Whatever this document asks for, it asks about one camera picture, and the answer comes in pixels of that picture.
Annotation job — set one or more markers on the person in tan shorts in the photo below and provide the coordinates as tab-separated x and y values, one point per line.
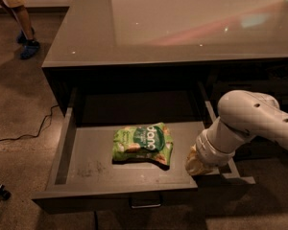
17	10

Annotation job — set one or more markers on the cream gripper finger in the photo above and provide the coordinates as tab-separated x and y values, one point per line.
197	162

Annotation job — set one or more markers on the grey drawer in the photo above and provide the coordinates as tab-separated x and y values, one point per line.
84	176

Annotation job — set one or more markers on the grey drawer cabinet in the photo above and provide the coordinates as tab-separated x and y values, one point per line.
205	46

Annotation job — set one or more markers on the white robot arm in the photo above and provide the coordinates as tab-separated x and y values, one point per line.
242	115

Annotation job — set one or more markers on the green snack bag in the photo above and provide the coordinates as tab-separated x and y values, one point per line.
152	143

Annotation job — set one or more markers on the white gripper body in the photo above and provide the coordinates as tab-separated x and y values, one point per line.
205	150

